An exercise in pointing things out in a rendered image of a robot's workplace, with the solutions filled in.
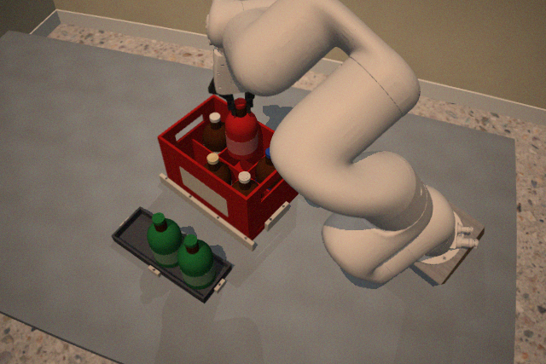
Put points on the brown bottle with blue cap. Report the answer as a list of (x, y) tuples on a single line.
[(264, 168)]

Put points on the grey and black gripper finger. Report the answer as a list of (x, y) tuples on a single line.
[(229, 98), (249, 99)]

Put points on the brown bottle with white cap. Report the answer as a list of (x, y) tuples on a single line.
[(213, 135)]

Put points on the brown glass bottle with cream cap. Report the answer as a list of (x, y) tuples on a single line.
[(245, 185), (218, 168)]

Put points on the red bottle crate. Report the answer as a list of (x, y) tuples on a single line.
[(184, 160)]

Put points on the green bottle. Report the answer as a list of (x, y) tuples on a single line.
[(196, 263), (164, 238)]

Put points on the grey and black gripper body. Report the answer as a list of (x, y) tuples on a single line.
[(224, 80)]

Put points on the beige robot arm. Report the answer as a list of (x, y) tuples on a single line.
[(318, 147)]

